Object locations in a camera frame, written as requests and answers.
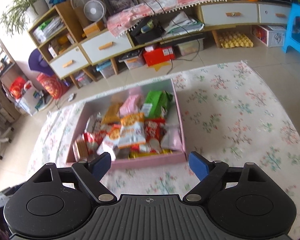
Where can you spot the pink cloth cover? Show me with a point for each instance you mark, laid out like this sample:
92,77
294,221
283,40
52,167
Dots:
127,19

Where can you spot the gold snack bar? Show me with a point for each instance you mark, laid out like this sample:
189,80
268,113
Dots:
112,115

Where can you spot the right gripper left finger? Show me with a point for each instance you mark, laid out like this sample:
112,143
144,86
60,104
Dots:
89,175

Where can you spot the red shoe box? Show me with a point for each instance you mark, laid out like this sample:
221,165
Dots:
159,55

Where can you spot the white printed box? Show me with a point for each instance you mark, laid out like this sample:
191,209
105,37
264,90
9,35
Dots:
270,35

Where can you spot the red candy wrapper snack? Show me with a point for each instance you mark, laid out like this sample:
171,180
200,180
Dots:
93,139

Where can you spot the pink snack packet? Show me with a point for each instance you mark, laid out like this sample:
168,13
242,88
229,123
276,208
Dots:
131,105

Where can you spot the red snack packet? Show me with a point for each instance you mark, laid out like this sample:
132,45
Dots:
153,132

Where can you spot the brown biscuit packet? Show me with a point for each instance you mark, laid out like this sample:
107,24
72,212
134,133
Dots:
80,149

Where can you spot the white desk fan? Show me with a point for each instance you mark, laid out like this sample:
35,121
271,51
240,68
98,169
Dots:
95,10

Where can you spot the green snack packet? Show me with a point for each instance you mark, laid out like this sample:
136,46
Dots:
156,104

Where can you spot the orange white snack packet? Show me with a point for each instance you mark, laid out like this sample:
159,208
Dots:
132,130

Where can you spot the yellow egg tray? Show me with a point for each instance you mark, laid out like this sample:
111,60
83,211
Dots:
230,39

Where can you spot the floral tablecloth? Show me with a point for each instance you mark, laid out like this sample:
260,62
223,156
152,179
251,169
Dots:
227,111

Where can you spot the pink cardboard box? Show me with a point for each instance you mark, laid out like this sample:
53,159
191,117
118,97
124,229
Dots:
90,115

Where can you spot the potted green plant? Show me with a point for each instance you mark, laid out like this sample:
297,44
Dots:
14,15

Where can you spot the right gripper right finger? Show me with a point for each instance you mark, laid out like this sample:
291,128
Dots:
210,174

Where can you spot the red lantern bag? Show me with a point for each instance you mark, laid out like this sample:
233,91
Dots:
53,85

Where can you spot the wooden tv cabinet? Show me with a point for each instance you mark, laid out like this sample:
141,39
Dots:
69,51

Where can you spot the purple hat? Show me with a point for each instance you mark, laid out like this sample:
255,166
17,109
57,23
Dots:
37,63

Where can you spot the blue plastic stool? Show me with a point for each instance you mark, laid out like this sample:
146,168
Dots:
292,37

